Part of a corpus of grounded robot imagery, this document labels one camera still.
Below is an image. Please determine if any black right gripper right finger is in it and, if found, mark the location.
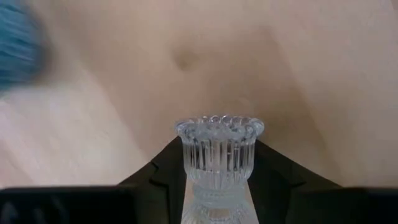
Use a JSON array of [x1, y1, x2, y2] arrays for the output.
[[248, 140, 398, 224]]

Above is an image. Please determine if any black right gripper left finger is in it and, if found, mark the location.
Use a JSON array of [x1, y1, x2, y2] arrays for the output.
[[0, 136, 187, 224]]

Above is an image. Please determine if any clear glass candlestick holder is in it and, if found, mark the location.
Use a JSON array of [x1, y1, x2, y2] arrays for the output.
[[174, 114, 265, 224]]

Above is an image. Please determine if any blue white patterned candle tin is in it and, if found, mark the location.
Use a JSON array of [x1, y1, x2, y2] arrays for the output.
[[0, 0, 52, 91]]

